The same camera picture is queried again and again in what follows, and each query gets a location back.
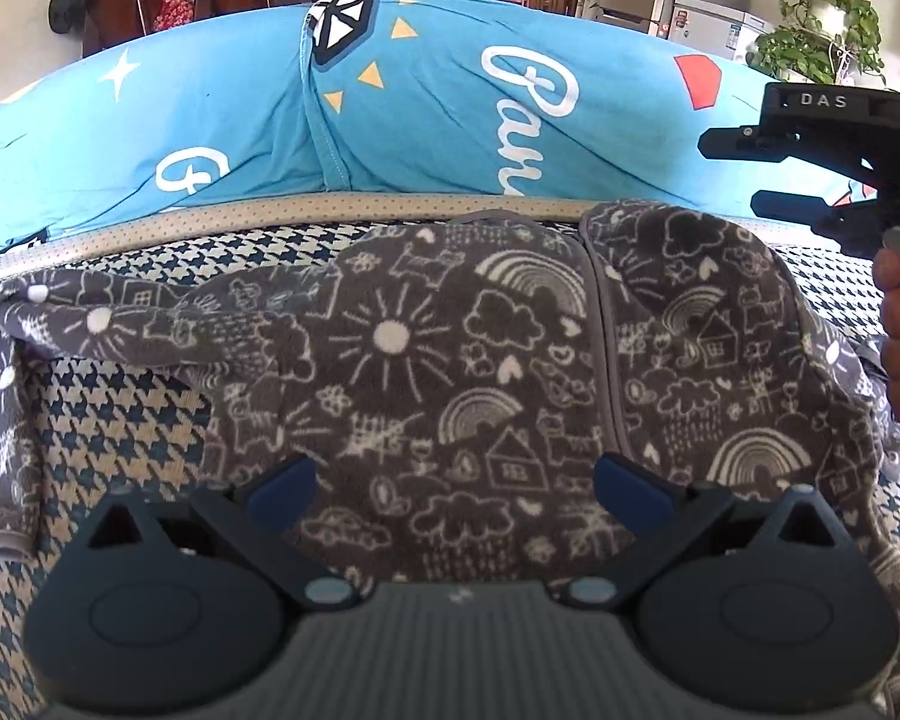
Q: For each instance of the houndstooth sofa seat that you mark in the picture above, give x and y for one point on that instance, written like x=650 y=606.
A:
x=120 y=420

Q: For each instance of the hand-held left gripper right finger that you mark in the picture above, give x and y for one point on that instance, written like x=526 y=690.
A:
x=630 y=487

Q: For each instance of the small white freezer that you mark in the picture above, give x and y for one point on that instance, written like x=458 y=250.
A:
x=712 y=26

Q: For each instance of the red floral cushion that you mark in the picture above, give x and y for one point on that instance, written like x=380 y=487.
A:
x=174 y=9

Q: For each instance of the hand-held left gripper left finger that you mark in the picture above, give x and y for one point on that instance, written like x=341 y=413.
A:
x=285 y=484

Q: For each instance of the potted pothos plant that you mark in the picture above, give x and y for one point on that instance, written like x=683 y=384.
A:
x=817 y=22

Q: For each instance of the grey doodle-print fleece jacket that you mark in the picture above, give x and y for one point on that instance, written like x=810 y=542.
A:
x=450 y=360

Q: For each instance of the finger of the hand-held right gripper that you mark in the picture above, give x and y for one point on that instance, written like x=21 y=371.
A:
x=787 y=208
x=735 y=142

